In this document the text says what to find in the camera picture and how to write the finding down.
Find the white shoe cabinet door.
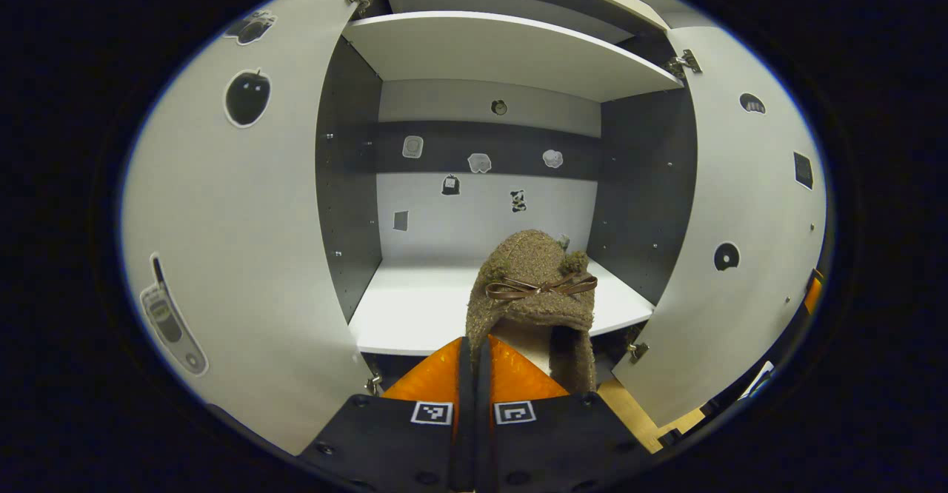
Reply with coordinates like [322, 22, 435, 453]
[120, 0, 386, 455]
[611, 27, 829, 429]

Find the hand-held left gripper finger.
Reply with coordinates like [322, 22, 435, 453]
[474, 334, 656, 493]
[296, 336, 475, 493]

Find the brown fuzzy shoe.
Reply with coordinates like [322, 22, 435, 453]
[465, 229, 599, 396]

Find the white shoe cabinet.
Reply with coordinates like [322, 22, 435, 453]
[315, 0, 701, 386]

